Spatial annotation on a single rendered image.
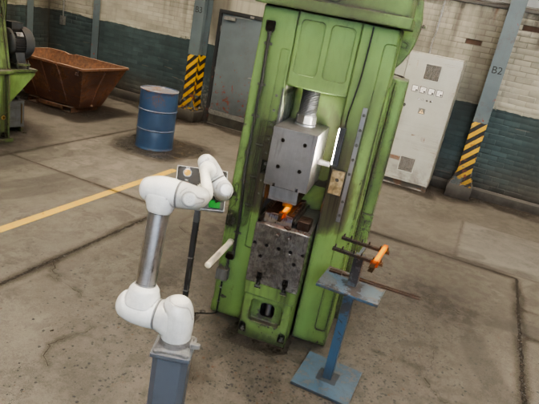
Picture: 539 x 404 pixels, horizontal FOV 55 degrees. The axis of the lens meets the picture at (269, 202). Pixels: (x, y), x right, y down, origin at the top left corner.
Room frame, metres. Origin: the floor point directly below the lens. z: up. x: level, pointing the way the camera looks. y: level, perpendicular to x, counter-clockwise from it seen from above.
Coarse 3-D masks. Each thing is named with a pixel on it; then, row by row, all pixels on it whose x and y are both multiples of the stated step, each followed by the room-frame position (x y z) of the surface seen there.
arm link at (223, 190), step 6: (216, 180) 2.84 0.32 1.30; (222, 180) 2.85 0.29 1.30; (216, 186) 2.83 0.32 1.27; (222, 186) 2.79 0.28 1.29; (228, 186) 2.80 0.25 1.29; (216, 192) 2.82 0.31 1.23; (222, 192) 2.78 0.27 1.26; (228, 192) 2.79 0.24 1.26; (222, 198) 2.81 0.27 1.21; (228, 198) 2.84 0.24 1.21
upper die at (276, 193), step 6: (270, 186) 3.34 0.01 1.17; (270, 192) 3.34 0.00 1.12; (276, 192) 3.33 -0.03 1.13; (282, 192) 3.32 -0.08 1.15; (288, 192) 3.31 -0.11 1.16; (294, 192) 3.30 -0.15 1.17; (270, 198) 3.34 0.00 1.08; (276, 198) 3.33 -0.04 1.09; (282, 198) 3.32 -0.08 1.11; (288, 198) 3.31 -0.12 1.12; (294, 198) 3.30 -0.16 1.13; (300, 198) 3.41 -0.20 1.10; (294, 204) 3.30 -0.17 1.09
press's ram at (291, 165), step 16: (288, 128) 3.35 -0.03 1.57; (304, 128) 3.45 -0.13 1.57; (320, 128) 3.56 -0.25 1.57; (272, 144) 3.35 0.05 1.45; (288, 144) 3.33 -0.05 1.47; (304, 144) 3.31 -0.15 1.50; (320, 144) 3.44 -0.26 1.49; (272, 160) 3.35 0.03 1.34; (288, 160) 3.32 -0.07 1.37; (304, 160) 3.30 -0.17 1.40; (320, 160) 3.47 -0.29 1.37; (272, 176) 3.34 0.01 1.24; (288, 176) 3.32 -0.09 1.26; (304, 176) 3.29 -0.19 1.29; (304, 192) 3.29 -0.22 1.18
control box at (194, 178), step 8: (184, 168) 3.31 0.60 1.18; (192, 168) 3.32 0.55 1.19; (176, 176) 3.27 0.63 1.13; (184, 176) 3.28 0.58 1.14; (192, 176) 3.30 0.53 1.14; (200, 176) 3.31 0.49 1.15; (200, 208) 3.21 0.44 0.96; (208, 208) 3.23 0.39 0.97; (216, 208) 3.24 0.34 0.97; (224, 208) 3.26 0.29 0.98
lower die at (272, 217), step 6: (276, 204) 3.52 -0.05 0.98; (300, 204) 3.59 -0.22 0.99; (270, 210) 3.39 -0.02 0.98; (276, 210) 3.38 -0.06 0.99; (264, 216) 3.34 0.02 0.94; (270, 216) 3.33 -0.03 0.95; (276, 216) 3.32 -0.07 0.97; (288, 216) 3.31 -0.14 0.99; (294, 216) 3.35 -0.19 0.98; (276, 222) 3.32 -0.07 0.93; (282, 222) 3.31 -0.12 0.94; (288, 222) 3.30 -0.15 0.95
